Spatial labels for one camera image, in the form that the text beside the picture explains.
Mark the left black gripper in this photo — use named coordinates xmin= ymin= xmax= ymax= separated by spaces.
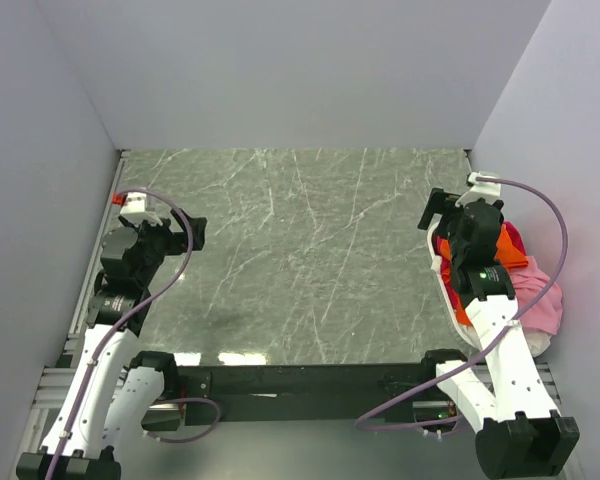
xmin=119 ymin=207 xmax=206 ymax=286

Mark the orange t shirt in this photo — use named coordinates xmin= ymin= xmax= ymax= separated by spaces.
xmin=435 ymin=222 xmax=531 ymax=326

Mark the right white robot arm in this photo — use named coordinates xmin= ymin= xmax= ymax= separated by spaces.
xmin=418 ymin=188 xmax=580 ymax=479

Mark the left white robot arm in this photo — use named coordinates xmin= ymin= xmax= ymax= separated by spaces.
xmin=16 ymin=212 xmax=207 ymax=479

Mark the white laundry basket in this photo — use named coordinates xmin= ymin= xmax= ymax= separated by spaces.
xmin=427 ymin=221 xmax=480 ymax=350

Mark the magenta t shirt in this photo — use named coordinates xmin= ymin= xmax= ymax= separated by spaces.
xmin=435 ymin=222 xmax=526 ymax=301

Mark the white t shirt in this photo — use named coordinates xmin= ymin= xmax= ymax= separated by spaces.
xmin=524 ymin=330 xmax=552 ymax=358

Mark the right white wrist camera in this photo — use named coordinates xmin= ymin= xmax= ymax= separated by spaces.
xmin=455 ymin=172 xmax=501 ymax=207

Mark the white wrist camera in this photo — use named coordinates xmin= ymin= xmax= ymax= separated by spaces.
xmin=455 ymin=172 xmax=501 ymax=207
xmin=112 ymin=193 xmax=162 ymax=226

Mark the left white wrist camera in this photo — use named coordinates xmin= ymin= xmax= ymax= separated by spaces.
xmin=112 ymin=193 xmax=162 ymax=226

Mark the black base frame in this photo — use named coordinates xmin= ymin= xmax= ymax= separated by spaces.
xmin=158 ymin=361 xmax=434 ymax=422

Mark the aluminium rail frame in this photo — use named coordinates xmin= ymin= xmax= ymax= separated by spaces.
xmin=9 ymin=149 xmax=581 ymax=480

